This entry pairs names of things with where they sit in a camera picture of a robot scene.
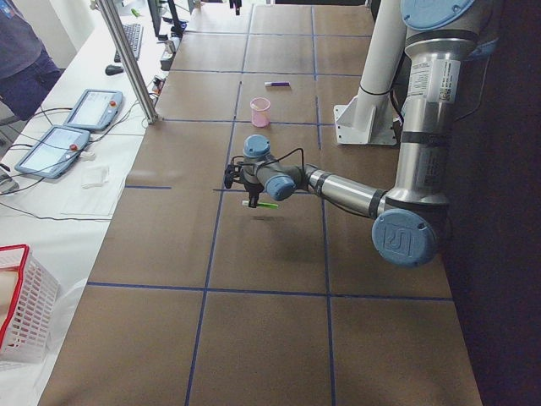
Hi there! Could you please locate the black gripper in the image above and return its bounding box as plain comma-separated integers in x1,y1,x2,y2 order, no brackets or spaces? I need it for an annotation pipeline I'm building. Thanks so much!
244,180,262,208
230,0,242,15

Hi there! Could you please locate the green highlighter pen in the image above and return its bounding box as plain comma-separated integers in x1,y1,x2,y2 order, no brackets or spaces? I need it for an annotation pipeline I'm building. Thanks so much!
241,200,279,209

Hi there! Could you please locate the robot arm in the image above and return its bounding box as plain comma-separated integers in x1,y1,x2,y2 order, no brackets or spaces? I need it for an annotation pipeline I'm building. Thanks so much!
224,1,502,267

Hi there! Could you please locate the purple highlighter pen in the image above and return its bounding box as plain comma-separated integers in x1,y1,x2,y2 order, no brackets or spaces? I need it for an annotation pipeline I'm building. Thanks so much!
265,81,291,88

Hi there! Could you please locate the black keyboard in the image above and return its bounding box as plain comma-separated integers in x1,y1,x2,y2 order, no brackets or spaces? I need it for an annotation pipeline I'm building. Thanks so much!
123,23,144,60

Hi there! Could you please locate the white pillar with base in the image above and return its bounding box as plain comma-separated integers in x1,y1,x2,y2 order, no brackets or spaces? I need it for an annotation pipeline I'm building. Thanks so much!
334,0,407,145

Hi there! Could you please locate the black computer mouse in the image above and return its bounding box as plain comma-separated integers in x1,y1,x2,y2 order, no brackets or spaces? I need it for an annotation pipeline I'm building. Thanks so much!
105,64,124,76

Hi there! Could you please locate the white folded cloth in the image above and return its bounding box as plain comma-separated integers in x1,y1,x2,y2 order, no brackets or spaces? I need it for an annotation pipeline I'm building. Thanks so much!
81,165,109,189

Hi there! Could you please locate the upper teach pendant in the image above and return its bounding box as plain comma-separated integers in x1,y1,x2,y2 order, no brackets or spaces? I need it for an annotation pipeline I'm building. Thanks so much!
64,89,123,131

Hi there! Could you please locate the teach pendant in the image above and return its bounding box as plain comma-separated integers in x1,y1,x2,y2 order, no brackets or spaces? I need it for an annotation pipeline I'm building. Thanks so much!
14,125,90,179
64,89,123,131

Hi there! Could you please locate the lower teach pendant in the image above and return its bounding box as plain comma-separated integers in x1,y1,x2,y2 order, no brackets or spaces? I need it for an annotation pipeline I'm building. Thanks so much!
14,125,90,179

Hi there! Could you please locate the person in blue clothes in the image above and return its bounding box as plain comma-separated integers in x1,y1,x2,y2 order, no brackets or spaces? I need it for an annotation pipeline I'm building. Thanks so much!
1,1,62,120

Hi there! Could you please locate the red white plastic basket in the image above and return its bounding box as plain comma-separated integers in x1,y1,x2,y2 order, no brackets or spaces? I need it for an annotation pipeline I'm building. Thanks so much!
1,244,59,364

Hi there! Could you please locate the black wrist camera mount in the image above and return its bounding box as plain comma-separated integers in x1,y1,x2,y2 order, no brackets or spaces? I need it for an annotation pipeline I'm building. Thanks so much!
223,156,244,189

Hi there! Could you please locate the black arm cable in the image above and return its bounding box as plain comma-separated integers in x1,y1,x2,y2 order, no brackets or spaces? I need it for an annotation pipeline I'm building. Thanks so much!
230,147,373,221

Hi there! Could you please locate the aluminium frame post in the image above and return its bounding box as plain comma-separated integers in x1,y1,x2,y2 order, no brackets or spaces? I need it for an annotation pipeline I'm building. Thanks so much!
96,0,158,124

